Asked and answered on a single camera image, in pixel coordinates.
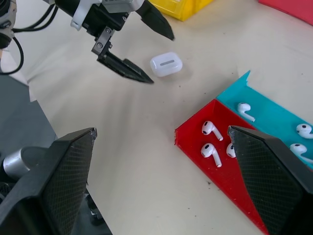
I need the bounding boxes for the red fabric bag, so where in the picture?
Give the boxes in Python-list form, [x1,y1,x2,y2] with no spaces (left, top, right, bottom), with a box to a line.
[258,0,313,26]

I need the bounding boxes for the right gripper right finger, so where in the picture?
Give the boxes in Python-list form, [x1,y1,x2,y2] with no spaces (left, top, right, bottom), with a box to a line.
[227,125,313,235]

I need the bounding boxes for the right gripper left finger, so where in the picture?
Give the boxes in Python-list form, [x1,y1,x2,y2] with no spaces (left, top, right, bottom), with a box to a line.
[0,127,98,235]

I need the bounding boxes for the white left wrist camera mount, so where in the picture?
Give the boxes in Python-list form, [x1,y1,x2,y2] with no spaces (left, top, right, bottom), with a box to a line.
[69,0,145,31]

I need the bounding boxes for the yellow plastic bin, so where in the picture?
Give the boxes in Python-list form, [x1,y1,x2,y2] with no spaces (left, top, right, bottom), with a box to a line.
[149,0,213,22]

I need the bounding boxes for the silver metal cylinder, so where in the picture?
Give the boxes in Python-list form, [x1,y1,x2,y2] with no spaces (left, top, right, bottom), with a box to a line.
[2,149,31,183]

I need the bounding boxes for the white earbud case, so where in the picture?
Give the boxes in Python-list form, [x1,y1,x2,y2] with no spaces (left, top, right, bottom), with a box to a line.
[149,51,183,78]

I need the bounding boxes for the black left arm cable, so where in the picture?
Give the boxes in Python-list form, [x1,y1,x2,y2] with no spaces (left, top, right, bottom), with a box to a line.
[0,4,59,75]

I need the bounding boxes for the white earbud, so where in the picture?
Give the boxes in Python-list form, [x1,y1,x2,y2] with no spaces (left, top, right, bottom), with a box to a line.
[290,143,313,164]
[295,123,313,140]
[225,142,237,159]
[201,120,224,142]
[201,143,223,168]
[237,102,256,122]

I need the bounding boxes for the teal plastic tray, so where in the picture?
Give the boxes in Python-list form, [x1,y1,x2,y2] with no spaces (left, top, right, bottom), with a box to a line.
[216,70,313,171]

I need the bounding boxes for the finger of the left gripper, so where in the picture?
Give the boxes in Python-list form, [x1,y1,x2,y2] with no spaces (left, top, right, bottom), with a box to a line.
[96,52,155,85]
[136,0,176,42]

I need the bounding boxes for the red plastic tray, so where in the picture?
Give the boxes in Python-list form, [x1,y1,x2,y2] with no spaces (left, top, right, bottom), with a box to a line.
[174,98,269,235]

